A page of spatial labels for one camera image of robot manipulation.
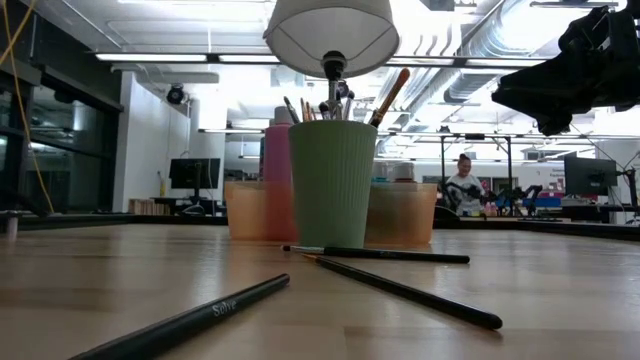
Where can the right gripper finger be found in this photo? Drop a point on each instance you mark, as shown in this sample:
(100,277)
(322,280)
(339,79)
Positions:
(555,82)
(555,120)

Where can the brown small paint bottle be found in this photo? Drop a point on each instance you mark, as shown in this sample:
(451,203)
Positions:
(403,172)

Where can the orange tip paint brush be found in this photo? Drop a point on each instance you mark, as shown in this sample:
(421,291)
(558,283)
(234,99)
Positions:
(390,97)

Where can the teal small paint bottle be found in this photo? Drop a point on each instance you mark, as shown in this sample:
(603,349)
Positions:
(381,172)

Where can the large pink paint bottle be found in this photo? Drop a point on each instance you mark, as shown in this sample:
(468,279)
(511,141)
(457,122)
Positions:
(277,165)

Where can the black computer monitor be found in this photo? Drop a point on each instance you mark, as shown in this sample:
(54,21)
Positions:
(195,172)
(590,175)

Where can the person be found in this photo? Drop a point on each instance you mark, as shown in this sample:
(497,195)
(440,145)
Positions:
(465,187)

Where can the orange translucent plastic tray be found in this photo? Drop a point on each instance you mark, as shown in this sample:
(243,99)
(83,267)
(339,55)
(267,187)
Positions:
(400,215)

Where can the black ceiling spotlight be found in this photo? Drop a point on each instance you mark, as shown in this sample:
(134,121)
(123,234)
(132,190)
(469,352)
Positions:
(344,89)
(176,95)

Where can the white shade table lamp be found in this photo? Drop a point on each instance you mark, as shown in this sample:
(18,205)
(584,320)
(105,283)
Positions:
(330,30)

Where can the mint green ribbed cup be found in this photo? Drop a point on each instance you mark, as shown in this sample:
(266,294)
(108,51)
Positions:
(332,190)

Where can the stack of wooden blocks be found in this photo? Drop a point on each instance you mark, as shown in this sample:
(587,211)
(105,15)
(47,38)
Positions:
(145,206)

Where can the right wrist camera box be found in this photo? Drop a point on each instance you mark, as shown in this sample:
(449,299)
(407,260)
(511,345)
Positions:
(585,30)

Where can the small silver metal post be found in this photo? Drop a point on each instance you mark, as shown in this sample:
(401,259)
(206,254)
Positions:
(12,227)

